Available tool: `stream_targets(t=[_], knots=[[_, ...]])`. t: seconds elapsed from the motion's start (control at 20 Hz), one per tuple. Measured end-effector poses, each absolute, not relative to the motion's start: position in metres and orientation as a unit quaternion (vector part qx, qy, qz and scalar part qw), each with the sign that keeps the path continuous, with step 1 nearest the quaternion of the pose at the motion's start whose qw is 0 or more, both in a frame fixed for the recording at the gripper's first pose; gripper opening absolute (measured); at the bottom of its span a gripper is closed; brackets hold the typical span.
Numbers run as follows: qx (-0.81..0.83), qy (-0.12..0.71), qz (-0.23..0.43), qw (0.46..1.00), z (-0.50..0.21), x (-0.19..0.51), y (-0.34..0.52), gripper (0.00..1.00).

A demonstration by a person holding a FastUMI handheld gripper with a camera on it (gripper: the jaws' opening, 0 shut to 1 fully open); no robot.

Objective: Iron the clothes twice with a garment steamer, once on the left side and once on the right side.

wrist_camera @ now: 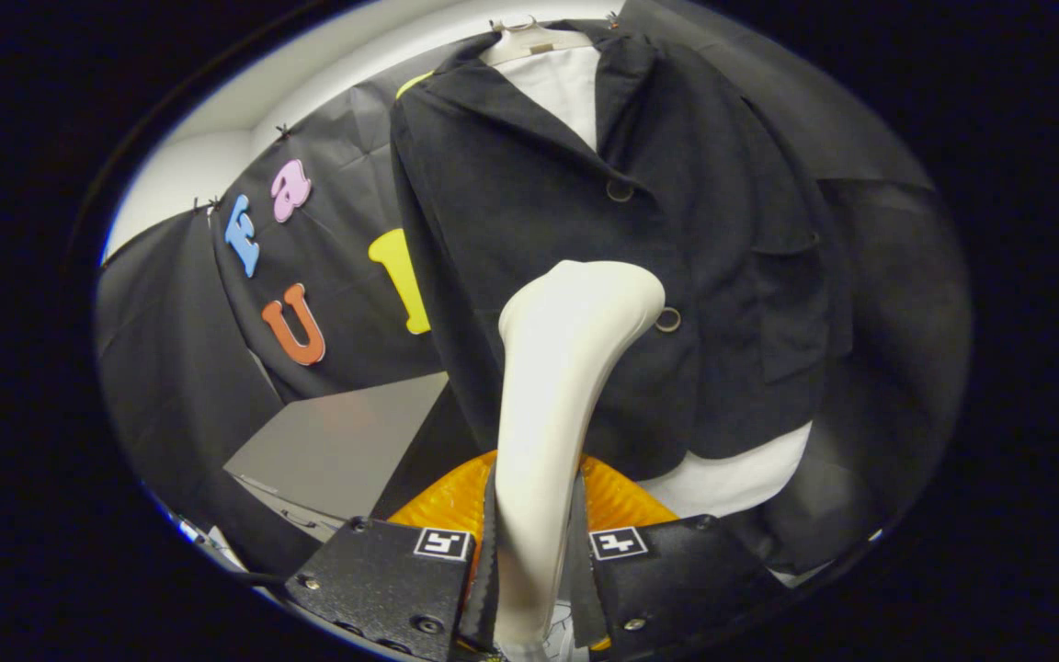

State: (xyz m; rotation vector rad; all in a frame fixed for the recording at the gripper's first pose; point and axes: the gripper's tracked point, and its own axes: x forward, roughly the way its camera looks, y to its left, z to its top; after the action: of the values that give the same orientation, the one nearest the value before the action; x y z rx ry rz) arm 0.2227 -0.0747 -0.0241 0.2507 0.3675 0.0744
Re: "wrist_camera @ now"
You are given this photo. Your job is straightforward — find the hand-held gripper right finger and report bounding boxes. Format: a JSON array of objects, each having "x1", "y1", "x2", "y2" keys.
[{"x1": 569, "y1": 451, "x2": 792, "y2": 652}]

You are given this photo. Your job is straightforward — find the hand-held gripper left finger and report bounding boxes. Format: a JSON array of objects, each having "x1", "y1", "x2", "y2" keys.
[{"x1": 283, "y1": 449, "x2": 500, "y2": 662}]

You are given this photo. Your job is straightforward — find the white garment steamer head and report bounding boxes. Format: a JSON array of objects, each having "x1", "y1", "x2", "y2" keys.
[{"x1": 493, "y1": 260, "x2": 668, "y2": 649}]

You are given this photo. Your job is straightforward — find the black jacket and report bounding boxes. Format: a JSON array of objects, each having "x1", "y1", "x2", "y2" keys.
[{"x1": 389, "y1": 20, "x2": 857, "y2": 484}]

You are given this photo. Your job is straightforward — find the white clothes hanger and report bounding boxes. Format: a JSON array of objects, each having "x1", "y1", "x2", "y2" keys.
[{"x1": 479, "y1": 17, "x2": 595, "y2": 67}]

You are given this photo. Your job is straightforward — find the grey cabinet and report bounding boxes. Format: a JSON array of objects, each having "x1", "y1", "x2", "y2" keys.
[{"x1": 222, "y1": 371, "x2": 452, "y2": 543}]

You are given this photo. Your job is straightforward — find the black backdrop cloth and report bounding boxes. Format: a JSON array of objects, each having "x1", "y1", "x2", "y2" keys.
[{"x1": 96, "y1": 0, "x2": 972, "y2": 589}]

